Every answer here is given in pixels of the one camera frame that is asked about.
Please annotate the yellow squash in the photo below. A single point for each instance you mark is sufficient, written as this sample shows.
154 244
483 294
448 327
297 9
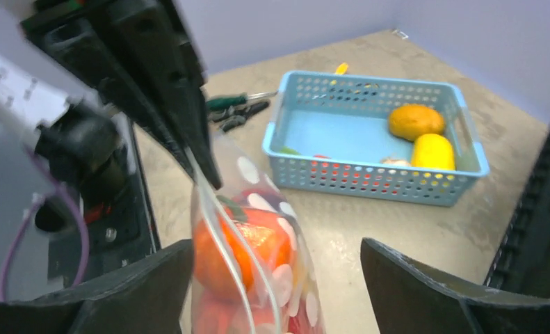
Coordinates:
433 151

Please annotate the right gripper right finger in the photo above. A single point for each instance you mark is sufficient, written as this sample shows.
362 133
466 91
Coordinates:
408 296

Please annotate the yellow handle screwdriver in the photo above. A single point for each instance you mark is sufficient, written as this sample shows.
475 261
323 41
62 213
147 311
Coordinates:
341 69

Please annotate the polka dot zip bag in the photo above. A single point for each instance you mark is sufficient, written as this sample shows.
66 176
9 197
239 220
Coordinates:
252 269

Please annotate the red apple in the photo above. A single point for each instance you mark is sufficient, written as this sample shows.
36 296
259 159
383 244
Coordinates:
211 315

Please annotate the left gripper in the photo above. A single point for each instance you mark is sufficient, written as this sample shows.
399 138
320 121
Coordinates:
138 57

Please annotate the garlic bulb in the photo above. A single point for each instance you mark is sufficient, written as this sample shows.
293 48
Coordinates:
395 162

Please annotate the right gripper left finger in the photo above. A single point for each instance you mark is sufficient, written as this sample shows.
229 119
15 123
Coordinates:
144 297

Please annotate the black plastic toolbox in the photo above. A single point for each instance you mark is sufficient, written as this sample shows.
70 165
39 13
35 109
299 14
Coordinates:
522 262

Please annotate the light blue plastic basket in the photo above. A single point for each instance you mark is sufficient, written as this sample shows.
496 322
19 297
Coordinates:
344 117

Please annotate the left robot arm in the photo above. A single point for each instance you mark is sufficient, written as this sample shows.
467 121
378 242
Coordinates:
46 240

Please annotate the green handle screwdriver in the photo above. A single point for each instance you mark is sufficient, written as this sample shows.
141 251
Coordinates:
222 102

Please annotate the yellow lemon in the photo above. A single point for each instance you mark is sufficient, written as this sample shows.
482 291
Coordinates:
411 121

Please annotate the small orange pumpkin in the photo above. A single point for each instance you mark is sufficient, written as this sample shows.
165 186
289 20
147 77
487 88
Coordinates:
269 234

